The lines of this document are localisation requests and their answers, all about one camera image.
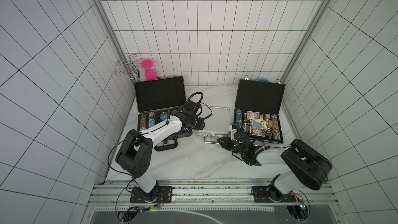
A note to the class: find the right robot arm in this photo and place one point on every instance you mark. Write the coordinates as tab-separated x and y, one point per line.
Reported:
305	166

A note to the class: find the black poker case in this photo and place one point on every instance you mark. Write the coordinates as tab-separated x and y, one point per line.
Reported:
159	97
257	107

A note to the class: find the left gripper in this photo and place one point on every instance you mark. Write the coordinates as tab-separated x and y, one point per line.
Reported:
201	124

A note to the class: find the aluminium mounting rail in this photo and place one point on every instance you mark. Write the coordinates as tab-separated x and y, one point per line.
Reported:
195	192

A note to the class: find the pink hourglass object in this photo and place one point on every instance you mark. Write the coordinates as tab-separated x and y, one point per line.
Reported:
150	73

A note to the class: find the blue round object behind case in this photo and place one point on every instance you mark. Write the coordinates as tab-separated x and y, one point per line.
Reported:
263	79

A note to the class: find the silver poker case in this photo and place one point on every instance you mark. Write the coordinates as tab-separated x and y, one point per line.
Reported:
216	126

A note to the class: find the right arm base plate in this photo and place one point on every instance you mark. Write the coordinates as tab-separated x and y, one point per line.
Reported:
264	194

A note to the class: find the right black poker case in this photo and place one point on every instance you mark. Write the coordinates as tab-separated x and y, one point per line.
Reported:
257	107

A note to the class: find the left black poker case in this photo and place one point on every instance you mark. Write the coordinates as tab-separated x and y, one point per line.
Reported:
159	97

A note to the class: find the chrome wire wall rack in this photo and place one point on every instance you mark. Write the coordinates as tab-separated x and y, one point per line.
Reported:
128	67

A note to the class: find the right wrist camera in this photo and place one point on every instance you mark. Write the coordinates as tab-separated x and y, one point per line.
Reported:
232	130

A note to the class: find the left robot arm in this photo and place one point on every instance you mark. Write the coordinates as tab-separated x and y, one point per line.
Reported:
134	155

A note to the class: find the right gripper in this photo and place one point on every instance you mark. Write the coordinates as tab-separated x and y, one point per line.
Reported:
227	141

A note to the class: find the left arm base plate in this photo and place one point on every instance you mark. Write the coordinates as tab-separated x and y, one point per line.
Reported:
150	194

